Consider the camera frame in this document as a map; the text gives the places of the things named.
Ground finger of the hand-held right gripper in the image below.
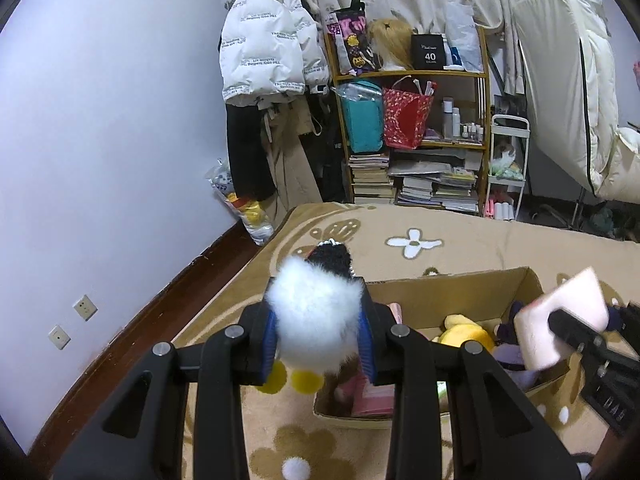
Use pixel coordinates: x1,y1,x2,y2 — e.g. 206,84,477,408
547,308,608,357
607,300,640,332

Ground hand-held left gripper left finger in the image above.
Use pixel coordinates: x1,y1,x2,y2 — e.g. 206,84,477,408
52,301,279,480

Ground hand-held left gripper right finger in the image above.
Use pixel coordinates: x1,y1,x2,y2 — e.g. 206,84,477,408
356,286,583,480

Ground pink swiss roll plush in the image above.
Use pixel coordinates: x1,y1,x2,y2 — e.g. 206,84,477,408
514,266,610,368

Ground pink sausage plush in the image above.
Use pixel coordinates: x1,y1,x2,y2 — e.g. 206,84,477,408
335,302,406,418

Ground black and white penguin plush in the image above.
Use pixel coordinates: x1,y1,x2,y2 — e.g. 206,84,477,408
257,239,368,395

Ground lavender and purple plush doll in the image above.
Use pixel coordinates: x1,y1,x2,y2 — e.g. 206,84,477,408
492,301,543,388

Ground yellow plush toy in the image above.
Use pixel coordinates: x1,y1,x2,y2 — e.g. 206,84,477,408
432,313,497,354

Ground printed cardboard box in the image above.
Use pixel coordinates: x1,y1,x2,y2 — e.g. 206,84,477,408
314,266,573,430

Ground plastic bag of toys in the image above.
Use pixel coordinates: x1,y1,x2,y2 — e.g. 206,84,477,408
204,158,275,246

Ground beige patterned rug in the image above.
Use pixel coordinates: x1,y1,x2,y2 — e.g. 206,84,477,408
170,202,640,480

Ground white metal cart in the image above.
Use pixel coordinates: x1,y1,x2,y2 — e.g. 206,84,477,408
482,114,531,222

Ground stack of books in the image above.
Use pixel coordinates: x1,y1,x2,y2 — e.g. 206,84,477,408
348,152,393,205

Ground pile of books and magazines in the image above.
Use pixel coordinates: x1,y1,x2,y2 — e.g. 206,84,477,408
390,157,480,213

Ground beige hanging trousers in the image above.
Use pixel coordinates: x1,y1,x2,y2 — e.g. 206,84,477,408
262,105,323,211

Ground cat plush toy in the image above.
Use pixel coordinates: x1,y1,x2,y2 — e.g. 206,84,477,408
492,141,521,167

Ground black hanging clothing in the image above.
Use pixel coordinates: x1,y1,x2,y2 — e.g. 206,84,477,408
305,89,351,204
225,102,277,202

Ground teal tote bag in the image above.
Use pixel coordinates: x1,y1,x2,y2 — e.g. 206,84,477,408
337,80,385,155

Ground row of cosmetic bottles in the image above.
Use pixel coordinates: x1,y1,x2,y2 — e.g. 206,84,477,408
442,100,485,142

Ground wooden shelf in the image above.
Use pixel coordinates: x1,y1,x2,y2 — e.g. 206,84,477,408
325,25,492,212

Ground white folded mattress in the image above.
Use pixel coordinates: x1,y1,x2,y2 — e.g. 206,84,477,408
512,0,640,204

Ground red gift bag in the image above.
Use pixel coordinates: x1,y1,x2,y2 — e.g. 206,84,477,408
382,77,435,150

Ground white puffer jacket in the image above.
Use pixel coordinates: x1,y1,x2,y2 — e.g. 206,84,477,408
220,0,331,109

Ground black square box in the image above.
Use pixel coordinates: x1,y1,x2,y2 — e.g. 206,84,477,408
411,33,447,71

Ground clear plastic bag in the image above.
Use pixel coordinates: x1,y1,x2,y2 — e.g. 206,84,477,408
444,2,484,72

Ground blonde wig on stand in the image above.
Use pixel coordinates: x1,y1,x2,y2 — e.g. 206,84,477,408
367,18,416,72

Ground black and pink printed bag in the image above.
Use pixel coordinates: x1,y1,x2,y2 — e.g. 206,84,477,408
327,0,381,76

